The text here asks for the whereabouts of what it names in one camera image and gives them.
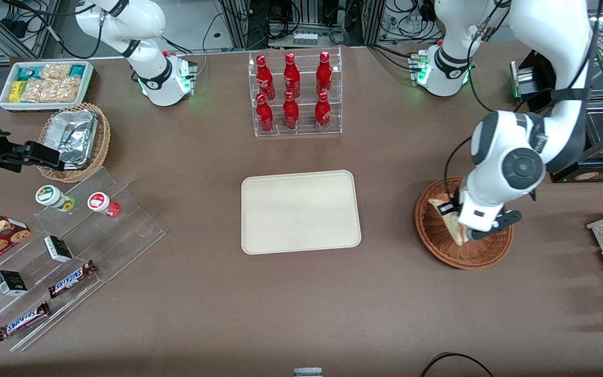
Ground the triangular layered sandwich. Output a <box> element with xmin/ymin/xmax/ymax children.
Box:
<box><xmin>428</xmin><ymin>193</ymin><xmax>471</xmax><ymax>247</ymax></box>

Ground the brown round wicker basket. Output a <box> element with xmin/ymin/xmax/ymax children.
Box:
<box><xmin>415</xmin><ymin>176</ymin><xmax>515</xmax><ymax>271</ymax></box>

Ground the light tan wicker basket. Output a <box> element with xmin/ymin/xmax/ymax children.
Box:
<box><xmin>37</xmin><ymin>102</ymin><xmax>111</xmax><ymax>183</ymax></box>

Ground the cream plastic tray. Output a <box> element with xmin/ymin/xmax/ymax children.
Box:
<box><xmin>241</xmin><ymin>170</ymin><xmax>362</xmax><ymax>256</ymax></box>

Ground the aluminium foil container stack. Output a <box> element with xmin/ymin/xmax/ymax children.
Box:
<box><xmin>44</xmin><ymin>109</ymin><xmax>99</xmax><ymax>170</ymax></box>

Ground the green-lidded sunflower cup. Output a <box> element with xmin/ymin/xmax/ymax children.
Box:
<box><xmin>35</xmin><ymin>184</ymin><xmax>76</xmax><ymax>213</ymax></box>

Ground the white rectangular plastic tub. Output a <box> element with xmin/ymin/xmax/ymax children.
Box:
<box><xmin>0</xmin><ymin>60</ymin><xmax>95</xmax><ymax>112</ymax></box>

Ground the large clear snack bag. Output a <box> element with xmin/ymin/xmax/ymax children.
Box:
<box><xmin>21</xmin><ymin>77</ymin><xmax>81</xmax><ymax>103</ymax></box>

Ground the red-lidded white cup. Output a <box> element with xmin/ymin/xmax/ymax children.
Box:
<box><xmin>87</xmin><ymin>192</ymin><xmax>121</xmax><ymax>218</ymax></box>

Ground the small clear snack bag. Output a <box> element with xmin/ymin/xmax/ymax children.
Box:
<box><xmin>44</xmin><ymin>63</ymin><xmax>73</xmax><ymax>80</ymax></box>

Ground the small black carton box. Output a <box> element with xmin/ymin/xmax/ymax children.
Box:
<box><xmin>0</xmin><ymin>270</ymin><xmax>28</xmax><ymax>297</ymax></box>
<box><xmin>43</xmin><ymin>235</ymin><xmax>74</xmax><ymax>263</ymax></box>

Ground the clear acrylic stepped display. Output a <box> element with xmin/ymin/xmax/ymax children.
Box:
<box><xmin>0</xmin><ymin>167</ymin><xmax>166</xmax><ymax>352</ymax></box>

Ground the black food warmer appliance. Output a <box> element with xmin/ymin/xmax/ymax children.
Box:
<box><xmin>511</xmin><ymin>47</ymin><xmax>603</xmax><ymax>184</ymax></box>

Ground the Snickers chocolate bar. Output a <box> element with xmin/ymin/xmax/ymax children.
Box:
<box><xmin>0</xmin><ymin>302</ymin><xmax>51</xmax><ymax>342</ymax></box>
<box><xmin>47</xmin><ymin>260</ymin><xmax>98</xmax><ymax>300</ymax></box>

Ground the grey metal box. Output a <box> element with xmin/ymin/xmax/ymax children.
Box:
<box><xmin>509</xmin><ymin>60</ymin><xmax>539</xmax><ymax>100</ymax></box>

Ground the red cola bottle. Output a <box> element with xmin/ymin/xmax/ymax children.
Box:
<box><xmin>283</xmin><ymin>91</ymin><xmax>300</xmax><ymax>131</ymax></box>
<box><xmin>255</xmin><ymin>54</ymin><xmax>276</xmax><ymax>101</ymax></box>
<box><xmin>256</xmin><ymin>94</ymin><xmax>275</xmax><ymax>133</ymax></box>
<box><xmin>283</xmin><ymin>52</ymin><xmax>302</xmax><ymax>98</ymax></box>
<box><xmin>315</xmin><ymin>91</ymin><xmax>332</xmax><ymax>129</ymax></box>
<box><xmin>316</xmin><ymin>50</ymin><xmax>333</xmax><ymax>96</ymax></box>

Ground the clear acrylic bottle rack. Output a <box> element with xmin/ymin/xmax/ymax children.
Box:
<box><xmin>248</xmin><ymin>47</ymin><xmax>343</xmax><ymax>138</ymax></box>

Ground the black-fronted left wrist camera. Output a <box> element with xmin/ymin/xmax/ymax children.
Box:
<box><xmin>467</xmin><ymin>208</ymin><xmax>523</xmax><ymax>242</ymax></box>

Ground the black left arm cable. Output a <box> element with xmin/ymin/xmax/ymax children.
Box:
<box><xmin>443</xmin><ymin>135</ymin><xmax>473</xmax><ymax>203</ymax></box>

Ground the black looped cable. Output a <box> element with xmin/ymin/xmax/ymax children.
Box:
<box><xmin>419</xmin><ymin>352</ymin><xmax>496</xmax><ymax>377</ymax></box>

